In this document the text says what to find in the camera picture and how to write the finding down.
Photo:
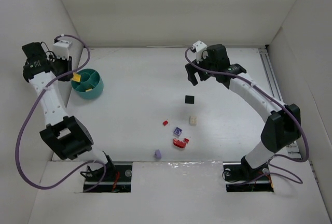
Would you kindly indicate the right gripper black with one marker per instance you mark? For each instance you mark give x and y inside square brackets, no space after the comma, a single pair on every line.
[198,69]

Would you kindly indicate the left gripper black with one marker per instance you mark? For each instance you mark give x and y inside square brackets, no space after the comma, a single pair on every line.
[62,66]

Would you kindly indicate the yellow long lego brick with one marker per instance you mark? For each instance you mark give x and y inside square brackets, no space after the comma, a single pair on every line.
[76,77]

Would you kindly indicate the red curved lego piece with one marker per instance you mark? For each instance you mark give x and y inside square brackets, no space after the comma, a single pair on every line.
[179,144]

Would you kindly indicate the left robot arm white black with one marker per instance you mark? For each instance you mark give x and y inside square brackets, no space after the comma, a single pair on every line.
[64,134]

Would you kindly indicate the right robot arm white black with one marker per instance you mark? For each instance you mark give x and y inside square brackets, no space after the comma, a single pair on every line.
[282,122]

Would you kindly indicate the black square marker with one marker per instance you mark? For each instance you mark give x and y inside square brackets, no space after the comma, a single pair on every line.
[189,99]

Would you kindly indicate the teal round divided container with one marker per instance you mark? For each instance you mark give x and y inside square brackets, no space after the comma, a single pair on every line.
[90,78]

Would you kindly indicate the cream lego brick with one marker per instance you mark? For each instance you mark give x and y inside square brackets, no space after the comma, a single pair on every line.
[193,120]

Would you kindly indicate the purple square lego brick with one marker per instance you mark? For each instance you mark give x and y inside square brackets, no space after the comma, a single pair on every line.
[177,131]

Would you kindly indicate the small lavender lego piece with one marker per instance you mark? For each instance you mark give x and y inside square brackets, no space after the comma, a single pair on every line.
[157,154]

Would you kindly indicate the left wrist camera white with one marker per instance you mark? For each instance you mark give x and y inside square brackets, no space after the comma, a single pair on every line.
[62,49]

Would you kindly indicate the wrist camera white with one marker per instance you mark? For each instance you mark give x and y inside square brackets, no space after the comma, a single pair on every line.
[62,49]
[199,48]

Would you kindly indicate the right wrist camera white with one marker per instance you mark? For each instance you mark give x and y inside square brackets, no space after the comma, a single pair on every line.
[199,48]

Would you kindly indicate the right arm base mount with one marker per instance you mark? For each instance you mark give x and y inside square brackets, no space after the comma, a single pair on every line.
[238,179]

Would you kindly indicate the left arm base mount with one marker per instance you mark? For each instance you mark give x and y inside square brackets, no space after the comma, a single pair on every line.
[113,182]

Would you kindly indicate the aluminium rail right side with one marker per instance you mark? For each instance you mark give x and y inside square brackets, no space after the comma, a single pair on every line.
[292,149]

